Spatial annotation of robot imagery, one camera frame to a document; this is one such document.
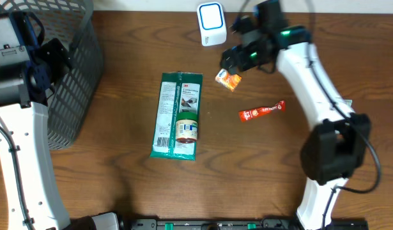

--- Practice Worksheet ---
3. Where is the orange tissue pack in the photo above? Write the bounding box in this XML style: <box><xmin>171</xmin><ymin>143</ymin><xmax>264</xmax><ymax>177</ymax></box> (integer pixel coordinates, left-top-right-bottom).
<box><xmin>215</xmin><ymin>69</ymin><xmax>242</xmax><ymax>92</ymax></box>

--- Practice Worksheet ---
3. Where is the red snack bar wrapper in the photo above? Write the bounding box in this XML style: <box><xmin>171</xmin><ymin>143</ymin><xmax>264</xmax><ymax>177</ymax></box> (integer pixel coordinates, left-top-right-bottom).
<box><xmin>238</xmin><ymin>100</ymin><xmax>286</xmax><ymax>122</ymax></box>

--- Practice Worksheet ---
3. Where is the green 3M gloves package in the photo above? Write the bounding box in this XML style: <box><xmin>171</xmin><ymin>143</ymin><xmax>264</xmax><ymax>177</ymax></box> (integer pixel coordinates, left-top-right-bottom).
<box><xmin>150</xmin><ymin>72</ymin><xmax>203</xmax><ymax>161</ymax></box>

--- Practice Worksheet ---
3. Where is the green lid glass jar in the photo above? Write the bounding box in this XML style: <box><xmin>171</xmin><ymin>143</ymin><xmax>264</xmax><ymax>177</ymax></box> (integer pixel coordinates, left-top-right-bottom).
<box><xmin>176</xmin><ymin>112</ymin><xmax>198</xmax><ymax>144</ymax></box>

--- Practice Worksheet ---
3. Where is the mint green wipes packet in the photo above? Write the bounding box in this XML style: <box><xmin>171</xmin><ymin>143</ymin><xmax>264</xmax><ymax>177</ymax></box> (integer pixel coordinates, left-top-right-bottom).
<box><xmin>344</xmin><ymin>99</ymin><xmax>353</xmax><ymax>107</ymax></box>

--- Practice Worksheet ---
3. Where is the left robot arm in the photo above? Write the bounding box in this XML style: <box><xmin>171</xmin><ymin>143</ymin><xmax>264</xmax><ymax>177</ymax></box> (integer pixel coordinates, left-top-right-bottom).
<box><xmin>0</xmin><ymin>11</ymin><xmax>121</xmax><ymax>229</ymax></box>

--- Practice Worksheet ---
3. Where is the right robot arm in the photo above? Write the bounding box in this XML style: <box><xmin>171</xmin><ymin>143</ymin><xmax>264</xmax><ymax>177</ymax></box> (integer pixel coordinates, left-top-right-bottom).
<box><xmin>220</xmin><ymin>1</ymin><xmax>371</xmax><ymax>229</ymax></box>

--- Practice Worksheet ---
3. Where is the white barcode scanner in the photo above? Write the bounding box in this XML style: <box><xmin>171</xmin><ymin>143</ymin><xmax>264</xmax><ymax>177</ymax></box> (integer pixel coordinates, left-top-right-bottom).
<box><xmin>197</xmin><ymin>2</ymin><xmax>227</xmax><ymax>47</ymax></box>

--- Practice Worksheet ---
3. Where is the grey plastic mesh basket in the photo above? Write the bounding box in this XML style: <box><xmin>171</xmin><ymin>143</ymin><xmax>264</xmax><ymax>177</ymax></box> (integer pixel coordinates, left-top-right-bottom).
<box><xmin>0</xmin><ymin>0</ymin><xmax>104</xmax><ymax>150</ymax></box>

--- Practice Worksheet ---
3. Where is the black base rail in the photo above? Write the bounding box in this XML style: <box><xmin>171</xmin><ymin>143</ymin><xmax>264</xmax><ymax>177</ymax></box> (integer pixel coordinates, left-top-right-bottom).
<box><xmin>128</xmin><ymin>218</ymin><xmax>369</xmax><ymax>230</ymax></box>

